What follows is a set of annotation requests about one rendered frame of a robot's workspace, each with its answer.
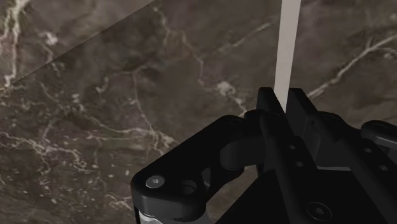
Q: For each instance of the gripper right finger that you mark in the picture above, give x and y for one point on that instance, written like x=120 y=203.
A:
x=335 y=139

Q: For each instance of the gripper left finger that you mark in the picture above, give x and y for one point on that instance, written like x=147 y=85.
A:
x=186 y=167

